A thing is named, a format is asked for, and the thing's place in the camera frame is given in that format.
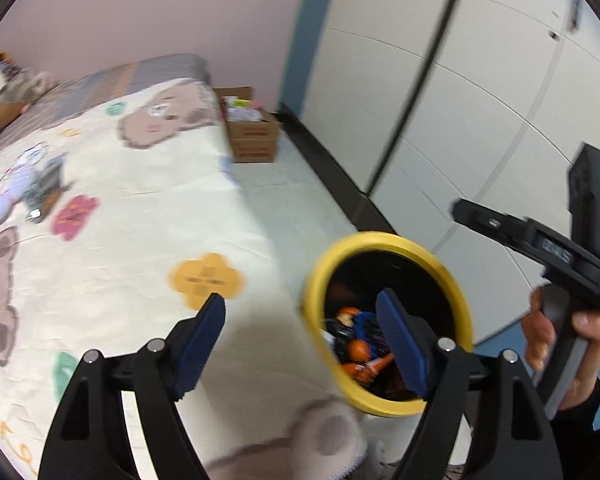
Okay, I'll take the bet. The blue rubber glove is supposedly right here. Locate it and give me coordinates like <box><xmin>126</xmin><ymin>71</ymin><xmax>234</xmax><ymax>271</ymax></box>
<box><xmin>352</xmin><ymin>310</ymin><xmax>388</xmax><ymax>347</ymax></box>

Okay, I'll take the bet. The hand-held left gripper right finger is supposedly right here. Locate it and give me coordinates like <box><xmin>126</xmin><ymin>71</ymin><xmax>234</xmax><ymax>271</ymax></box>
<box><xmin>375</xmin><ymin>287</ymin><xmax>566</xmax><ymax>480</ymax></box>

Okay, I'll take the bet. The blue-grey wall trim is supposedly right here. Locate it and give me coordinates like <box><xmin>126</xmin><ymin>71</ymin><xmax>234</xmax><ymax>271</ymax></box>
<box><xmin>279</xmin><ymin>0</ymin><xmax>342</xmax><ymax>113</ymax></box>

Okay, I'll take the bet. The person's right forearm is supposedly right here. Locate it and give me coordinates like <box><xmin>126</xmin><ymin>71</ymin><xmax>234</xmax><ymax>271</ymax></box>
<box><xmin>549</xmin><ymin>377</ymin><xmax>600</xmax><ymax>480</ymax></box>

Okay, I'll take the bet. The yellow-rimmed trash bin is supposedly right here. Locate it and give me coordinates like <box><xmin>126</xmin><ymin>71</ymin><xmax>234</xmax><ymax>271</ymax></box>
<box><xmin>300</xmin><ymin>232</ymin><xmax>476</xmax><ymax>418</ymax></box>

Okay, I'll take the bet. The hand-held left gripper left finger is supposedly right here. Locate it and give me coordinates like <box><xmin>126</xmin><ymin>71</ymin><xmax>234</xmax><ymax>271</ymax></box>
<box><xmin>37</xmin><ymin>292</ymin><xmax>227</xmax><ymax>480</ymax></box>

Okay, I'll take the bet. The grey bed sheet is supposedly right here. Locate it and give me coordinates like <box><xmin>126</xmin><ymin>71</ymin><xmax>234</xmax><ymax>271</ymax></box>
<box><xmin>0</xmin><ymin>54</ymin><xmax>212</xmax><ymax>126</ymax></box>

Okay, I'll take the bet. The orange snack wrapper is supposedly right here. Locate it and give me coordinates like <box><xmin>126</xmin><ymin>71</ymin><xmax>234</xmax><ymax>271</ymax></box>
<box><xmin>339</xmin><ymin>352</ymin><xmax>397</xmax><ymax>386</ymax></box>

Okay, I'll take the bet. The small purple foam fruit net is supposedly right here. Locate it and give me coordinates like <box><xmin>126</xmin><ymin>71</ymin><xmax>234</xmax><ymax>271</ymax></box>
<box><xmin>0</xmin><ymin>165</ymin><xmax>37</xmax><ymax>232</ymax></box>

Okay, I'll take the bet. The white wardrobe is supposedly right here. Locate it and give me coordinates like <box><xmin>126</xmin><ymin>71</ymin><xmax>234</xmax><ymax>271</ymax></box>
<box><xmin>300</xmin><ymin>0</ymin><xmax>600</xmax><ymax>356</ymax></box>

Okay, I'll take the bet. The cardboard box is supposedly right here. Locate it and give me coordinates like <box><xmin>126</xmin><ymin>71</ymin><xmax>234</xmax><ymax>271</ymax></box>
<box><xmin>214</xmin><ymin>86</ymin><xmax>282</xmax><ymax>163</ymax></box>

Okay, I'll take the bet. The grey plastic bag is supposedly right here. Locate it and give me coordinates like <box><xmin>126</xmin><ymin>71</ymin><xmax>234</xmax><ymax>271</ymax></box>
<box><xmin>26</xmin><ymin>156</ymin><xmax>74</xmax><ymax>222</ymax></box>

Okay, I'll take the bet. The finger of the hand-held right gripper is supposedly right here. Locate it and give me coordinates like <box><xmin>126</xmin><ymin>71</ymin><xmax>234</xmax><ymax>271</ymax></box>
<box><xmin>452</xmin><ymin>198</ymin><xmax>532</xmax><ymax>252</ymax></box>

